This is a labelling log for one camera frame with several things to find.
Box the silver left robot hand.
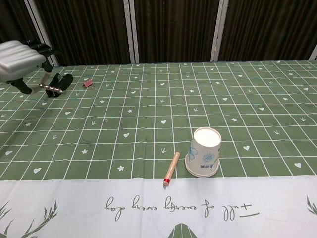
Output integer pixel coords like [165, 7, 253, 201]
[0, 40, 62, 94]

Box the green checkered tablecloth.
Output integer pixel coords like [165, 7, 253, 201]
[0, 59, 317, 238]

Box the silver magnetic ball chain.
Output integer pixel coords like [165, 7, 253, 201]
[37, 84, 65, 94]

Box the dark pleated curtain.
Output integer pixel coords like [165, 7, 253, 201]
[0, 0, 317, 71]

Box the white paper cup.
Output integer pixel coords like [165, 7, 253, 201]
[184, 127, 222, 178]

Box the wooden pen with red band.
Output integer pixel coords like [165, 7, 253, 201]
[162, 151, 181, 190]

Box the black stapler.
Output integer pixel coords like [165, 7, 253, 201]
[45, 72, 74, 98]

